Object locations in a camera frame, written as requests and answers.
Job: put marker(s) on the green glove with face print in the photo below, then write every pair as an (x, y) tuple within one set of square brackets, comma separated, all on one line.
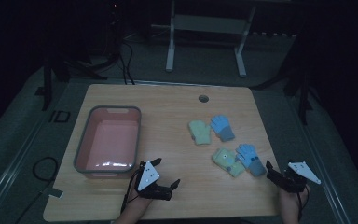
[(228, 161)]

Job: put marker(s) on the pink basin with grey rim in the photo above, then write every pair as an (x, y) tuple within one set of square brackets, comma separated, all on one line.
[(108, 143)]

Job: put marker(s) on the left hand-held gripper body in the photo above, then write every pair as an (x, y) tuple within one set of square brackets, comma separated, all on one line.
[(147, 177)]

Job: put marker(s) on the plain blue glove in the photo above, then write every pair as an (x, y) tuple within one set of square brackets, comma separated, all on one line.
[(223, 127)]

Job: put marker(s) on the grey tape piece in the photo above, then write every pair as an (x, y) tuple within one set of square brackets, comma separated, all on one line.
[(54, 192)]

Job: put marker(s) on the plain green glove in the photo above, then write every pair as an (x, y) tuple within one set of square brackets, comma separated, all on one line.
[(200, 132)]

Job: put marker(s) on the black tripod stand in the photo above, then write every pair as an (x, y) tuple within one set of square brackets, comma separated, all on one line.
[(47, 87), (304, 99)]

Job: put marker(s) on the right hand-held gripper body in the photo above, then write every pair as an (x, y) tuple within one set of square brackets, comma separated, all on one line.
[(295, 177)]

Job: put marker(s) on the person's left hand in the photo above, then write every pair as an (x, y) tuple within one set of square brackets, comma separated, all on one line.
[(138, 199)]

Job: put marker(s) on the white metal stand frame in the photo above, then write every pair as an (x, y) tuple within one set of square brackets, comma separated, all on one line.
[(206, 25)]

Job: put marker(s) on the round grey table grommet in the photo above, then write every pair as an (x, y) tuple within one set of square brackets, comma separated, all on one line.
[(203, 99)]

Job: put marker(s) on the blue glove with dark print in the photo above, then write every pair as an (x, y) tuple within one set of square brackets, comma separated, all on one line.
[(251, 160)]

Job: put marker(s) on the person's right hand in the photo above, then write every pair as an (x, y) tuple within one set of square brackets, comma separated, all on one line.
[(290, 199)]

